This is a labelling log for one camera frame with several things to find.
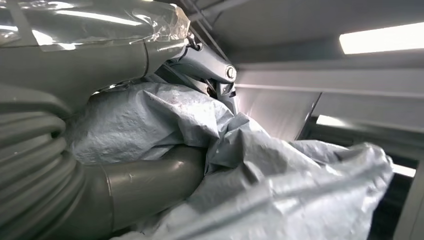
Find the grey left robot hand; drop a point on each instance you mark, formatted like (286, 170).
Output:
(82, 63)

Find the grey courier bag parcel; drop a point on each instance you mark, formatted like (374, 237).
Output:
(248, 172)

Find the bright ceiling light panel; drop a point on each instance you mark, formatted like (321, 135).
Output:
(381, 38)

